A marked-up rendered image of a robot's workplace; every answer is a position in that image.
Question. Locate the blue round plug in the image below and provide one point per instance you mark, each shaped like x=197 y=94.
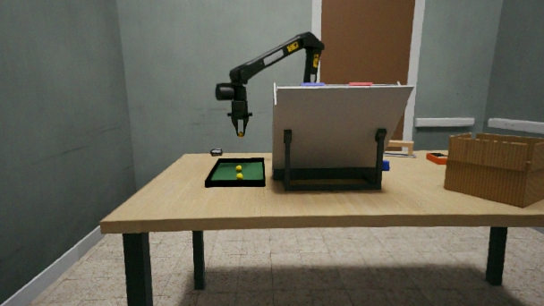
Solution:
x=385 y=165

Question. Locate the green tray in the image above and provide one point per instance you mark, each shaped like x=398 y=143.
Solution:
x=223 y=173

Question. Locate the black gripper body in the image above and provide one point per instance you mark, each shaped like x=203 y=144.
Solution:
x=244 y=117

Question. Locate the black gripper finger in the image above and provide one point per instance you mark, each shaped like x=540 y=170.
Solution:
x=235 y=123
x=244 y=125

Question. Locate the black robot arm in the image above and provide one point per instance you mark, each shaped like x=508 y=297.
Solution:
x=228 y=91

